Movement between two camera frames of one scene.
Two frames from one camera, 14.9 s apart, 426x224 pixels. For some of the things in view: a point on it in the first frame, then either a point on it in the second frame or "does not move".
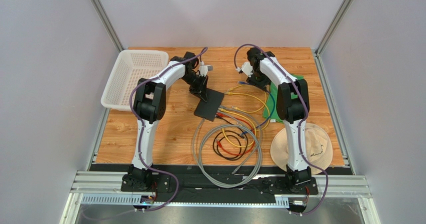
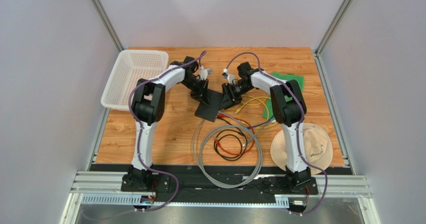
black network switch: x=208 y=110 does not move
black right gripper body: x=257 y=80 to x=230 y=94
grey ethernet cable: x=261 y=130 to x=261 y=159
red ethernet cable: x=219 y=144 does not move
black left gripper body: x=197 y=85 does not move
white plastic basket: x=131 y=67 does not move
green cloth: x=269 y=111 does not move
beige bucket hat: x=318 y=146 does not move
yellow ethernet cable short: x=221 y=109 to x=259 y=128
